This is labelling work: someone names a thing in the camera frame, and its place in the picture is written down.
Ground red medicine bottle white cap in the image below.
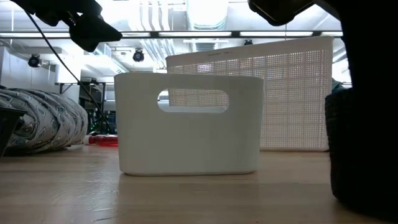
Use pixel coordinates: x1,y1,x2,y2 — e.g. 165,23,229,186
83,134,119,147

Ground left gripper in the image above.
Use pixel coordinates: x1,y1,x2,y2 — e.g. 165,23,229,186
11,0,123,54

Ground grey patterned cloth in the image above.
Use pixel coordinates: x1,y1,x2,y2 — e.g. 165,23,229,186
0,85,89,156

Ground small white plastic bin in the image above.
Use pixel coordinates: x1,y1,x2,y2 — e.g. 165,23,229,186
114,72,264,177

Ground small black mesh basket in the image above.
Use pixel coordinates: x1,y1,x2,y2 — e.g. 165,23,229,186
0,107,28,161

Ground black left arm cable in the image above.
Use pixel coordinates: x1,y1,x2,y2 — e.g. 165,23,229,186
24,11,113,135

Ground large white perforated basket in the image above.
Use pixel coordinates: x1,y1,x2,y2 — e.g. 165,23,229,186
165,35,334,152

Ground black ceiling light rail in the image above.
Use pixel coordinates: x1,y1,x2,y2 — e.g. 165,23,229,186
0,30,343,39

